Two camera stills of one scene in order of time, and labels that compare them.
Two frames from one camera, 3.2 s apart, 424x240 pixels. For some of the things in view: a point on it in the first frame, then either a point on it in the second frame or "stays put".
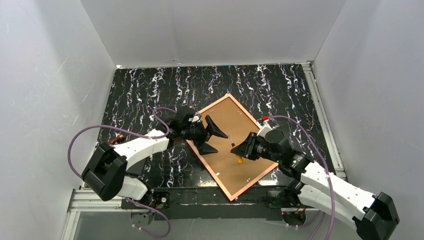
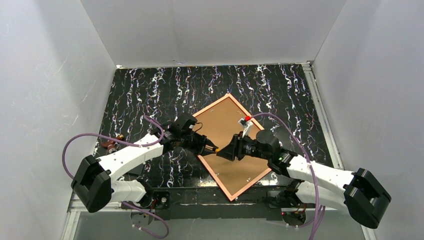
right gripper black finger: x=244 y=149 → x=229 y=152
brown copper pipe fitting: x=115 y=140 stays put
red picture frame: x=234 y=173 stays put
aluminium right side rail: x=309 y=72 stays put
